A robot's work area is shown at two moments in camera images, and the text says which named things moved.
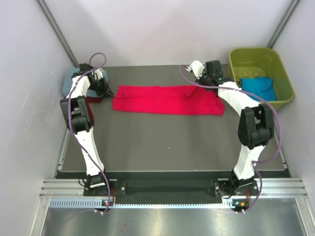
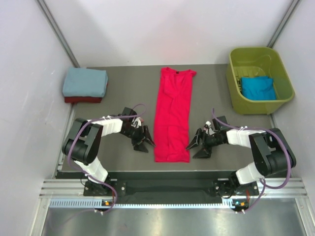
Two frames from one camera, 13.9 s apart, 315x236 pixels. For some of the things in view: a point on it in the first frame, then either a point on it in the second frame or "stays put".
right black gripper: x=199 y=81 -> x=205 y=152
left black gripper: x=105 y=88 -> x=141 y=147
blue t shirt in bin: x=262 y=86 stays put
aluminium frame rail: x=268 y=188 stays put
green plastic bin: x=262 y=62 stays put
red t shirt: x=174 y=99 -> x=172 y=116
